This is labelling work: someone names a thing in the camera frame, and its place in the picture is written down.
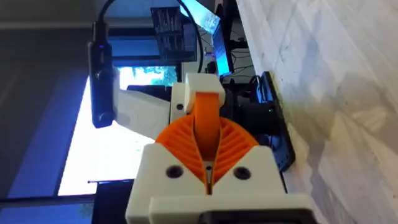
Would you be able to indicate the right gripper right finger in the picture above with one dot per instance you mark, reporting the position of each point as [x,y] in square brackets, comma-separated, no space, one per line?
[248,183]

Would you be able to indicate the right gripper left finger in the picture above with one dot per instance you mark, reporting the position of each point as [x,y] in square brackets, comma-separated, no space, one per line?
[161,183]

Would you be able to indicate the black rail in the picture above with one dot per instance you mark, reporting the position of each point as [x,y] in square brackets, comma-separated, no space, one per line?
[280,133]

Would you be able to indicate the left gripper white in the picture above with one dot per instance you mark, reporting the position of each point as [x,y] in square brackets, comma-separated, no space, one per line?
[140,112]

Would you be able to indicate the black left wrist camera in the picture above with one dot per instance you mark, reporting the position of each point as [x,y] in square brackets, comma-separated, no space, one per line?
[101,87]

